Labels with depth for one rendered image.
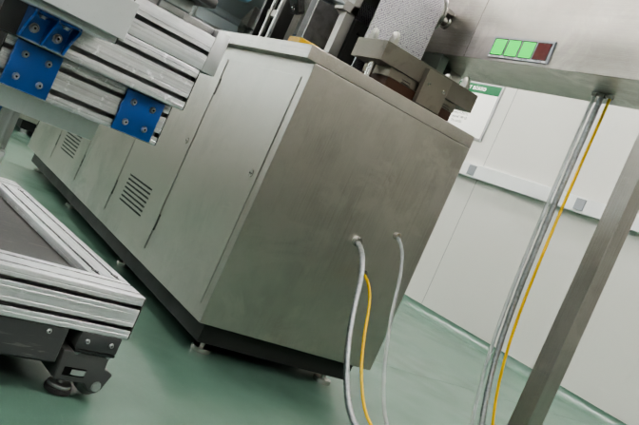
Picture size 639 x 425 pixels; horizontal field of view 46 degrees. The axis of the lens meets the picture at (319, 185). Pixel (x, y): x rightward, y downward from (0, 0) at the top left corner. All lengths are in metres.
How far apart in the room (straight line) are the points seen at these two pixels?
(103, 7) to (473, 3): 1.58
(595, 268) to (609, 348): 2.53
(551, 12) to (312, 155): 0.84
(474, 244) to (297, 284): 3.38
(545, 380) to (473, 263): 3.30
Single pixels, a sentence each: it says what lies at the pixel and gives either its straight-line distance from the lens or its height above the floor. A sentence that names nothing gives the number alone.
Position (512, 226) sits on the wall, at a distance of 5.31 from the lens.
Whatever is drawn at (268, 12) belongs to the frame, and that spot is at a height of 1.04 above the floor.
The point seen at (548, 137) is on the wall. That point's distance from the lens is 5.40.
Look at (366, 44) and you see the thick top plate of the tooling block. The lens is 2.33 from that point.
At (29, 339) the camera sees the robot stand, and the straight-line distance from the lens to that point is 1.49.
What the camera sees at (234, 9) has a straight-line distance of 3.35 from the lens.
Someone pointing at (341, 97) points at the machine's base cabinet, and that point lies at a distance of 2.11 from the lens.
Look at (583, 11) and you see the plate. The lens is 2.33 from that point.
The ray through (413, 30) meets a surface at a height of 1.15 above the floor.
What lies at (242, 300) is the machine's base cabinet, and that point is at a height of 0.19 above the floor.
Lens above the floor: 0.58
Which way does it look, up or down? level
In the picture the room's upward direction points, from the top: 24 degrees clockwise
